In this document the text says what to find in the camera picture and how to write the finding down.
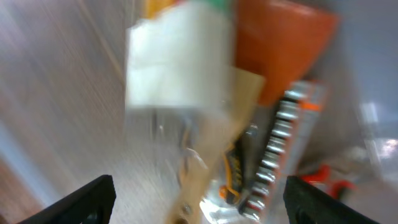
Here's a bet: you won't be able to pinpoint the clear box of coloured bits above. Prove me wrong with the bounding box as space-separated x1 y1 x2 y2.
125 1 234 175

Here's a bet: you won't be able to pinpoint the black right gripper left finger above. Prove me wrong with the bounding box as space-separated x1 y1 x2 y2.
20 175 116 224

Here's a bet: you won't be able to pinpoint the orange scraper wooden handle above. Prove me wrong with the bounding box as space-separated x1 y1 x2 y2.
167 1 338 223

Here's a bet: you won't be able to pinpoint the red handled cutting pliers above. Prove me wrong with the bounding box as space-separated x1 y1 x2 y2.
300 164 356 202

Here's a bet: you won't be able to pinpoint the yellow black long-nose pliers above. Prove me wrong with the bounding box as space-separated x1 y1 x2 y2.
218 137 244 205

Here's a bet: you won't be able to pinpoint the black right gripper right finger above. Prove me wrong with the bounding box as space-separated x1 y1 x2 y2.
283 175 378 224

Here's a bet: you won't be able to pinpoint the orange socket bit holder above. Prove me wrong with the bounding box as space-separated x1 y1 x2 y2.
239 80 327 223

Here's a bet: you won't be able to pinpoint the clear plastic container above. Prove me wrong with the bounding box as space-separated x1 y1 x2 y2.
1 1 397 223

